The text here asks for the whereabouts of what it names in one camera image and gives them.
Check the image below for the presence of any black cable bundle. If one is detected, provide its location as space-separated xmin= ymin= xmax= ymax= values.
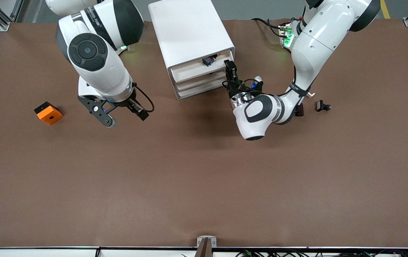
xmin=234 ymin=250 xmax=408 ymax=257

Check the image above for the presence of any brown wooden post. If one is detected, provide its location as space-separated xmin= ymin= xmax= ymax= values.
xmin=196 ymin=238 xmax=213 ymax=257

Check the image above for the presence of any grey metal bracket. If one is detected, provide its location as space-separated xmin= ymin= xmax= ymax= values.
xmin=197 ymin=236 xmax=217 ymax=248

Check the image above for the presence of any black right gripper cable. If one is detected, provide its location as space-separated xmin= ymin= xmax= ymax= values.
xmin=132 ymin=83 xmax=155 ymax=113

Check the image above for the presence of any white drawer cabinet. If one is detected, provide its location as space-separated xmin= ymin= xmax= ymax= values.
xmin=148 ymin=0 xmax=235 ymax=100

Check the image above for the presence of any white edge rail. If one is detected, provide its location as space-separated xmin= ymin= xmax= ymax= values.
xmin=0 ymin=247 xmax=408 ymax=257

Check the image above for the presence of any black arm base cable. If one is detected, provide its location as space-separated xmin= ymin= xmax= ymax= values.
xmin=251 ymin=17 xmax=290 ymax=38

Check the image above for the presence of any orange and black button box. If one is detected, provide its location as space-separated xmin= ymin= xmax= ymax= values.
xmin=34 ymin=101 xmax=63 ymax=125

